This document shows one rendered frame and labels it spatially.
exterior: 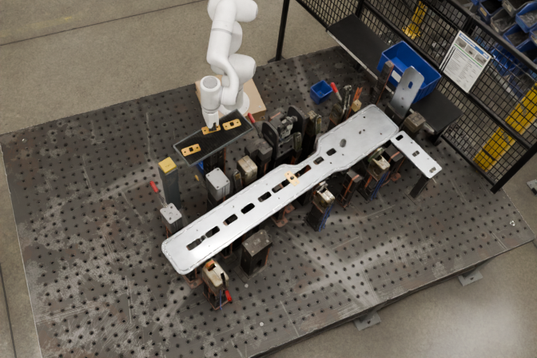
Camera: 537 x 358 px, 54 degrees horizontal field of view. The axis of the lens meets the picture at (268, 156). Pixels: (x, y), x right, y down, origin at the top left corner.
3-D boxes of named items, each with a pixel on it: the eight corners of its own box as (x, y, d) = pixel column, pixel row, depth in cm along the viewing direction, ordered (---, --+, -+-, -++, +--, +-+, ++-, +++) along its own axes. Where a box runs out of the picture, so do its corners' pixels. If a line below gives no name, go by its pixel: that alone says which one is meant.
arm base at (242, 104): (212, 93, 309) (210, 75, 293) (243, 85, 313) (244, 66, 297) (221, 121, 302) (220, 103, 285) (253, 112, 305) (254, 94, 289)
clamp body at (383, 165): (366, 204, 292) (383, 174, 263) (352, 189, 297) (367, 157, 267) (378, 196, 296) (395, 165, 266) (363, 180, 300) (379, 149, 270)
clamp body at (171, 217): (173, 256, 268) (168, 228, 237) (161, 239, 272) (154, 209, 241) (189, 245, 272) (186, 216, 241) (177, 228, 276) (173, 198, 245)
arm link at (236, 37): (239, 82, 277) (208, 77, 277) (243, 65, 283) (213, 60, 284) (240, 10, 234) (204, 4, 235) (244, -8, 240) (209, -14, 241)
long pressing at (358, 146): (184, 283, 233) (184, 281, 231) (157, 244, 241) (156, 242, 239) (402, 131, 284) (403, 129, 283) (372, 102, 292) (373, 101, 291)
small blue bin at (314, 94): (317, 106, 323) (320, 97, 316) (307, 96, 327) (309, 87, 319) (331, 98, 327) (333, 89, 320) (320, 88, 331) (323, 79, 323)
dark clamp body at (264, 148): (257, 195, 290) (263, 160, 257) (243, 177, 295) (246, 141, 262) (272, 184, 294) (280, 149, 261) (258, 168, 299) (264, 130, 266)
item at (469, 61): (467, 95, 280) (494, 56, 253) (436, 68, 288) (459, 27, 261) (470, 93, 281) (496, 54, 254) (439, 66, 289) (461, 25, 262)
